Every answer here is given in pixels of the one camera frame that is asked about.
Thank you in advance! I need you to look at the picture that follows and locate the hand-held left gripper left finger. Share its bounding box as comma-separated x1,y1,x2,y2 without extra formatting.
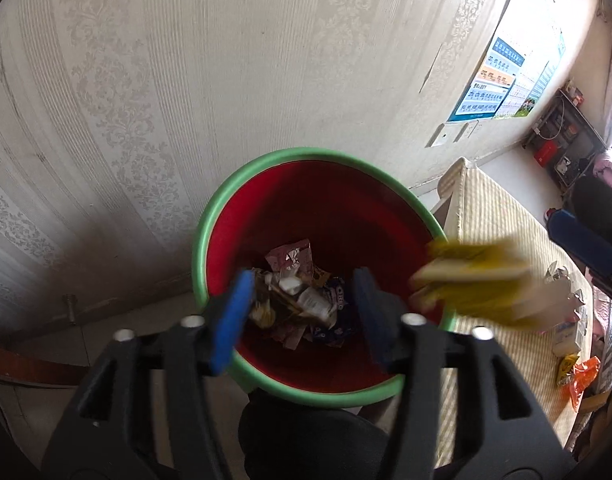
41,270,257,480

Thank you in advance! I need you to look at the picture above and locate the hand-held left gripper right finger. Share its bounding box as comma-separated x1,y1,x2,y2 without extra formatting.
352,267,577,480

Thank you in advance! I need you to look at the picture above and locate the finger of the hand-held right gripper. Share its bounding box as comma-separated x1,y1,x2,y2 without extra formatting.
546,208,612,281
571,174,612,252

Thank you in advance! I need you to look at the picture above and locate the dark purple cookie wrapper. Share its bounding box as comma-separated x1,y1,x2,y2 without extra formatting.
313,280,359,348

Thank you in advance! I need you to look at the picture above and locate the heap of wrappers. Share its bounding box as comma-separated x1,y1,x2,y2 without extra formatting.
253,240,359,352

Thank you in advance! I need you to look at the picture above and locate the pale pink wrapper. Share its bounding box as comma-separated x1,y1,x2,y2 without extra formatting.
265,241,313,281

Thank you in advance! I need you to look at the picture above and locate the yellow wrapper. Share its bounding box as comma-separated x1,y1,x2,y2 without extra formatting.
410,237,573,332

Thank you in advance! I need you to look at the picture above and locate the green-rimmed red trash bin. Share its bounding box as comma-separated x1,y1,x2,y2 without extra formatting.
192,147,457,408

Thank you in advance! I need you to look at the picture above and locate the small yellow packet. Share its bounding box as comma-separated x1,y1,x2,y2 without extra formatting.
557,354,580,387

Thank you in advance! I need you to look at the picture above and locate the orange wrapper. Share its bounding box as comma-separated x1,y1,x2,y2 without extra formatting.
563,356,602,413

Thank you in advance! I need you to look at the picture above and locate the rolled pink quilt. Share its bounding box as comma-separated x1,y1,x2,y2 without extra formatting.
592,149,612,197

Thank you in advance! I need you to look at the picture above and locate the red box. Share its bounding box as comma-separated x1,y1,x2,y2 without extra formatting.
533,140,560,167

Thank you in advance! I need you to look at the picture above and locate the metal shelf rack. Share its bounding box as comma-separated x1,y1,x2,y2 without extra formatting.
523,87,608,196

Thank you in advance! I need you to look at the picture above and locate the checkered tablecloth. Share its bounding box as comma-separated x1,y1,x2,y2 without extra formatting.
432,157,596,467

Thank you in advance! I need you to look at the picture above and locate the bed with blue patterned sheet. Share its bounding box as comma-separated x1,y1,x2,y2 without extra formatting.
568,260,612,461

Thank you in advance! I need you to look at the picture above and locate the metal floor door stopper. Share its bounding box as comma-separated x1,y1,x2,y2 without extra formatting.
60,294,83,325

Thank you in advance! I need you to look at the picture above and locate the brown wooden board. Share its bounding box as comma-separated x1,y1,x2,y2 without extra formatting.
0,342,60,387

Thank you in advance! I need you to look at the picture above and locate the white chart wall poster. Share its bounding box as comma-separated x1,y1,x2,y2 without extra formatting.
495,66,538,119

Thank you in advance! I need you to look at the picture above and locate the teal chart wall poster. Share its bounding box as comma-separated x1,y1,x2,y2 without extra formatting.
518,31,567,114

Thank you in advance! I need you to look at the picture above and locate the blue letter wall poster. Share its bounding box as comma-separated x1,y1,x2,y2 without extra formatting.
446,35,527,124

